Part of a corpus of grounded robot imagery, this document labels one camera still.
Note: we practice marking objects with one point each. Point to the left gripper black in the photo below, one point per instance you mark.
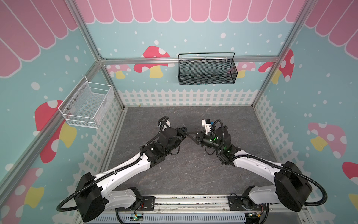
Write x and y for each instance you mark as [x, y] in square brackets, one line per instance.
[182, 135]

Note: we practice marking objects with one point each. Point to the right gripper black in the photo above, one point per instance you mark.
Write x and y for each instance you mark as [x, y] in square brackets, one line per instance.
[200, 136]

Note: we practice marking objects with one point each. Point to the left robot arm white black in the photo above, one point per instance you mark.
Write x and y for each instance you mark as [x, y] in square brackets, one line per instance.
[95, 192]

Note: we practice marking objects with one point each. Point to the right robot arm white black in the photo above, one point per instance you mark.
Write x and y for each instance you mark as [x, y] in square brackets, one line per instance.
[287, 186]

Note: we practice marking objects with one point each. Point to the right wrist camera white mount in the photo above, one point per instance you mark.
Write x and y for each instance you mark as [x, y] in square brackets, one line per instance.
[207, 124]

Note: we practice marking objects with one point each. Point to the black mesh wall basket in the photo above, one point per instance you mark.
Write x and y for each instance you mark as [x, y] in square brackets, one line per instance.
[213, 68]

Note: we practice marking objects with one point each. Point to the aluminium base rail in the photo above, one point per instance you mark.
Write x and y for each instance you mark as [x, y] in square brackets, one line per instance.
[193, 203]

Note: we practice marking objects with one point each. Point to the white mesh wall basket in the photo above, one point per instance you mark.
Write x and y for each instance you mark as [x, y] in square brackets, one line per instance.
[87, 104]

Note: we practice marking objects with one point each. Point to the grey vented cable duct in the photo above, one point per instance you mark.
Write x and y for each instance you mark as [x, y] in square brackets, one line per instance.
[184, 218]

